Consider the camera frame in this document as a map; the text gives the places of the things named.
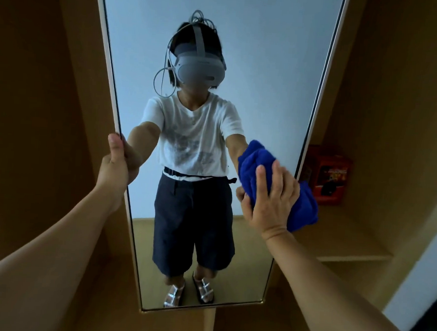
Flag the person's left hand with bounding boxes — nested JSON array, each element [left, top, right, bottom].
[[94, 132, 144, 215]]

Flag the person's right hand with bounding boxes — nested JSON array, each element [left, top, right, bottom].
[[233, 157, 303, 243]]

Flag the blue microfibre cloth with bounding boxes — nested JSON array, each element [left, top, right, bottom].
[[233, 139, 323, 235]]

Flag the tall framed mirror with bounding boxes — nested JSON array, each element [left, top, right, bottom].
[[73, 0, 351, 324]]

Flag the light wooden wardrobe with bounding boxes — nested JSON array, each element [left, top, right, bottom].
[[0, 0, 437, 331]]

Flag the person's right forearm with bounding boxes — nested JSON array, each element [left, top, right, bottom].
[[258, 229, 431, 331]]

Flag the person's left forearm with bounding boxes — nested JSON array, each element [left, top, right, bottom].
[[0, 179, 124, 331]]

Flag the red cardboard box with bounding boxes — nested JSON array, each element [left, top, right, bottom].
[[298, 144, 355, 207]]

